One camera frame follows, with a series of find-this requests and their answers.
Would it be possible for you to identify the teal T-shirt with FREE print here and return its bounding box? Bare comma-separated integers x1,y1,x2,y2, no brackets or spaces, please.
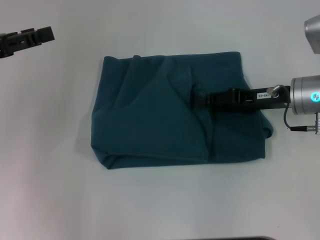
90,51,275,170

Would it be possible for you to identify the silver right elbow connector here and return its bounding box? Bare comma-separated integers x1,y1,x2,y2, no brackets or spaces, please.
266,84,282,98

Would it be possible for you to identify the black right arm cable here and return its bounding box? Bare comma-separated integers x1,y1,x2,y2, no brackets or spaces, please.
278,86,311,133

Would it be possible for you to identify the silver right cable socket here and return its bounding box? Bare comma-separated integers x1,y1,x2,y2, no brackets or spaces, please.
306,112,320,136

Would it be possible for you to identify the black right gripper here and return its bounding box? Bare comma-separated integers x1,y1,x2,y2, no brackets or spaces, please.
191,84,292,114

